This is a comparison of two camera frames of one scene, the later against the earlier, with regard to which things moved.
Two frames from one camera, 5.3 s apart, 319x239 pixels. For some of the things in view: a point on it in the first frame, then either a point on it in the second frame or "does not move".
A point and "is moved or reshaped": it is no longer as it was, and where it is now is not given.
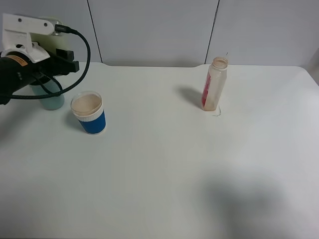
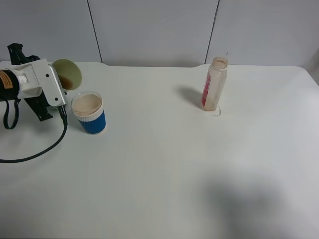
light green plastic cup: [54, 42] is moved or reshaped
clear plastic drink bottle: [215, 83] does not move
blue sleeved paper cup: [87, 107] does not move
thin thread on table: [220, 111] does not move
